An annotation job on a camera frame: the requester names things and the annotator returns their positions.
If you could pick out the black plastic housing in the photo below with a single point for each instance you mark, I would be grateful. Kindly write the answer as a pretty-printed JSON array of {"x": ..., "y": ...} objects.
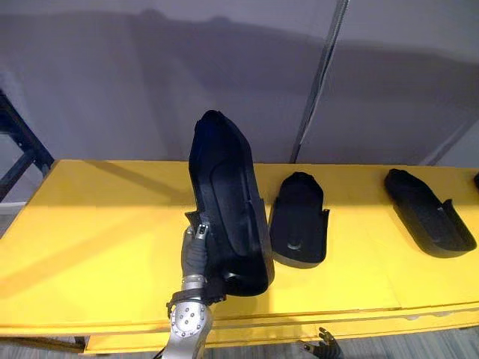
[
  {"x": 476, "y": 181},
  {"x": 228, "y": 209},
  {"x": 426, "y": 213},
  {"x": 299, "y": 220}
]

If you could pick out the black metal rack frame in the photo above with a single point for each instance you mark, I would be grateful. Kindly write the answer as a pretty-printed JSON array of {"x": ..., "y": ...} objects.
[{"x": 22, "y": 149}]

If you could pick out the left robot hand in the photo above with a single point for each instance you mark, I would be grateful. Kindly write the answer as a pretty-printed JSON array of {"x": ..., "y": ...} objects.
[{"x": 194, "y": 258}]

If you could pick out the grey wall pole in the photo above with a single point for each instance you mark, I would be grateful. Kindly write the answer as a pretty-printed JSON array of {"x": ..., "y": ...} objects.
[{"x": 322, "y": 75}]

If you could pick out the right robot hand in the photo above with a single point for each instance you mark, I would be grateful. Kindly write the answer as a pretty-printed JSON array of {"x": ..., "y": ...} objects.
[{"x": 325, "y": 348}]

